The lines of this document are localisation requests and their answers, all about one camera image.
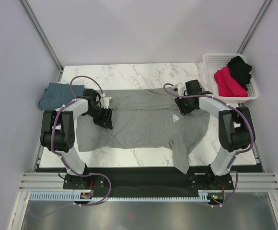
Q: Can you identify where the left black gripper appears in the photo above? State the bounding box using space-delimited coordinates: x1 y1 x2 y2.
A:
84 106 113 130

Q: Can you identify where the grey t shirt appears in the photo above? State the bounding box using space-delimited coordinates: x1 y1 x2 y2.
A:
76 89 210 173

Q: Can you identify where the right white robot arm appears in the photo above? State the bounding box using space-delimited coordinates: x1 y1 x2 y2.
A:
172 80 255 189

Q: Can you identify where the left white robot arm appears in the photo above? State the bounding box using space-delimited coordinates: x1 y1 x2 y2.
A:
40 89 113 189

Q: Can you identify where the red t shirt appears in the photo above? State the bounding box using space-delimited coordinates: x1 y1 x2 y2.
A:
214 67 248 97

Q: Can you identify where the white plastic basket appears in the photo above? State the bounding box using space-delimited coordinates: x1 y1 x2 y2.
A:
202 53 258 104

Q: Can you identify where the folded blue t shirt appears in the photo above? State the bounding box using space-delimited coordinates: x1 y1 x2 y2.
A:
38 83 85 111

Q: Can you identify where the black t shirt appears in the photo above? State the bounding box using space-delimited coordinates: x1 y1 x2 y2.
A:
227 56 252 90

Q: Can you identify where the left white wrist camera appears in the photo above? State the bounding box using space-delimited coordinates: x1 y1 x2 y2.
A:
100 93 112 109

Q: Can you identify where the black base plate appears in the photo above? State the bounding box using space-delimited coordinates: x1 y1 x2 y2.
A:
36 164 263 196

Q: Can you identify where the white slotted cable duct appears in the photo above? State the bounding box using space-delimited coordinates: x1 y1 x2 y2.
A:
29 190 224 203

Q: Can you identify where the aluminium frame rail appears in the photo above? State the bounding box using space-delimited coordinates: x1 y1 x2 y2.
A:
20 172 278 192

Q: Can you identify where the right corner aluminium post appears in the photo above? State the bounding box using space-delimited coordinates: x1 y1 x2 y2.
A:
237 0 273 54

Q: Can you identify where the corner aluminium post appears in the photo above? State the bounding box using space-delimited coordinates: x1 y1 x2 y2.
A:
237 0 273 54
18 0 63 70

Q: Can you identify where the left corner aluminium post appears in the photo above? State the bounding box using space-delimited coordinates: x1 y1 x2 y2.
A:
18 0 63 70

